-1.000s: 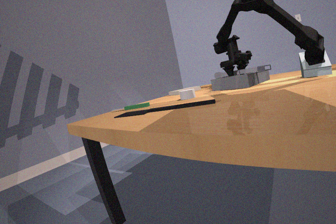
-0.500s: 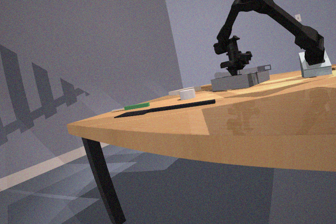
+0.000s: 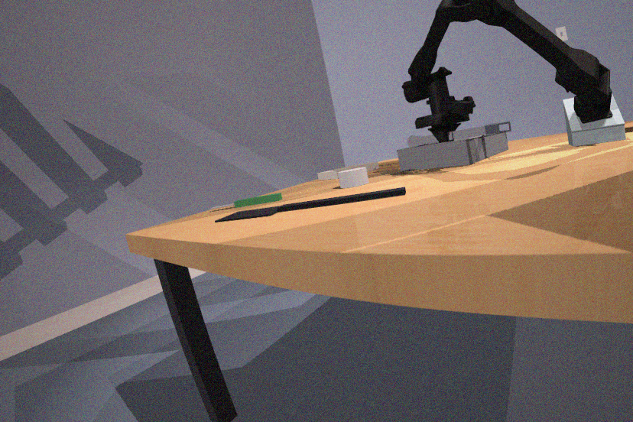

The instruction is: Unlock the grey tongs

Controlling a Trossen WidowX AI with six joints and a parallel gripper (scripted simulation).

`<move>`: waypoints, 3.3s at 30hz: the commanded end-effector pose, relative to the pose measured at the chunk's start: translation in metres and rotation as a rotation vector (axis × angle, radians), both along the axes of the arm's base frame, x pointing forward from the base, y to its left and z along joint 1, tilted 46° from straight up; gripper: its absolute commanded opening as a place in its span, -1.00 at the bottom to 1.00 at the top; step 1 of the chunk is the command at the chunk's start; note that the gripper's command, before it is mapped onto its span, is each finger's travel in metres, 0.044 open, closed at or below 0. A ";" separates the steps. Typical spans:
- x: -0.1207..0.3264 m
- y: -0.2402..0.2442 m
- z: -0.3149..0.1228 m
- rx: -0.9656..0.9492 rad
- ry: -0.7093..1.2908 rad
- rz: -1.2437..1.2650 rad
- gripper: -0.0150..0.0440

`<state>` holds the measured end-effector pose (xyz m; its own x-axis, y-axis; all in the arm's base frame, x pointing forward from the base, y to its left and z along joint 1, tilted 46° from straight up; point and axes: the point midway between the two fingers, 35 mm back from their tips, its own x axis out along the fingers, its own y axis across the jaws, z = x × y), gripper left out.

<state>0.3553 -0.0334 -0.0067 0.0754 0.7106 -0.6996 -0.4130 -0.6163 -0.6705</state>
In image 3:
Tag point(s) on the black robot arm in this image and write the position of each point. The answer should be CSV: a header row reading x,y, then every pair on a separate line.
x,y
578,71

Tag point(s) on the grey short cylinder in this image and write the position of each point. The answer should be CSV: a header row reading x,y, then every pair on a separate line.
x,y
353,177

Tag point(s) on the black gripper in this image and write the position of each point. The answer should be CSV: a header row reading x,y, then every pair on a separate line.
x,y
440,124

